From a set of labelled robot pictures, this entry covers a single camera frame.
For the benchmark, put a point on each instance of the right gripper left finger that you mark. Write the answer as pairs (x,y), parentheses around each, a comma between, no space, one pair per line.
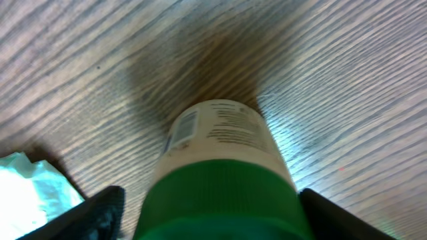
(97,218)

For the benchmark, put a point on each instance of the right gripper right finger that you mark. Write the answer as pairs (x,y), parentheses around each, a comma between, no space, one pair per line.
(329,221)

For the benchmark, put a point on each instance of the light green packet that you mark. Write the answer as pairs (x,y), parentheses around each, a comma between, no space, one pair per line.
(32,194)

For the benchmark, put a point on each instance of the green lid jar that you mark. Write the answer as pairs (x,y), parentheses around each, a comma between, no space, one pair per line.
(221,176)

